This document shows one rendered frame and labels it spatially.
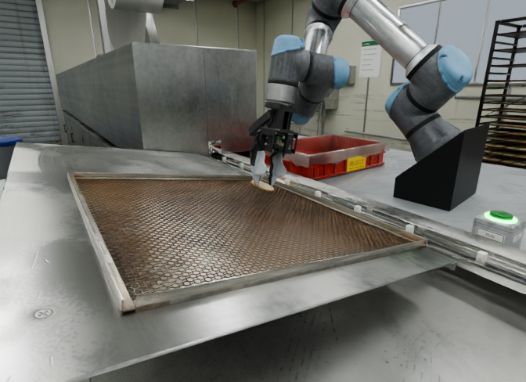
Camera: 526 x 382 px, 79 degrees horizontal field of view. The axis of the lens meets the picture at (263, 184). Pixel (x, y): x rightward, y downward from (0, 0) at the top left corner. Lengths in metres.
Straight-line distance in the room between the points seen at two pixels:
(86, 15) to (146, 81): 6.47
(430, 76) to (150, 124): 0.96
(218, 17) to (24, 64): 4.15
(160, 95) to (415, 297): 1.08
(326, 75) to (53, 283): 0.68
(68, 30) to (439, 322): 7.51
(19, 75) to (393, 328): 7.36
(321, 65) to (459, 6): 4.94
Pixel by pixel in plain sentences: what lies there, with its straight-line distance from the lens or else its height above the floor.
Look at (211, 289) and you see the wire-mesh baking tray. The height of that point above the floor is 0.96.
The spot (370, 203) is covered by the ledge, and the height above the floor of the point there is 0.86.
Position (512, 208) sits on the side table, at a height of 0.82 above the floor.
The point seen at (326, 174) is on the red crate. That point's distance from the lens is 1.23.
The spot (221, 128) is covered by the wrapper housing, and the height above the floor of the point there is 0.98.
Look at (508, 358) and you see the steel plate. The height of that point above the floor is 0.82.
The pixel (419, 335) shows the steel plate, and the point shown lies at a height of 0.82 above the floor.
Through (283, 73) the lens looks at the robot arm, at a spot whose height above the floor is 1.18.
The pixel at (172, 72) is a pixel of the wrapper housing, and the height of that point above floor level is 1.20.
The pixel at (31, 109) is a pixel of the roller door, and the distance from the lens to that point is 7.54.
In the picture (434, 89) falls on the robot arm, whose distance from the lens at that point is 1.04.
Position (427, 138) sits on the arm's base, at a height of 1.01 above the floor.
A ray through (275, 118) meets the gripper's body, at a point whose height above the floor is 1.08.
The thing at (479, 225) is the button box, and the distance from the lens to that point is 0.80.
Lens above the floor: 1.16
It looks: 17 degrees down
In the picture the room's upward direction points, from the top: straight up
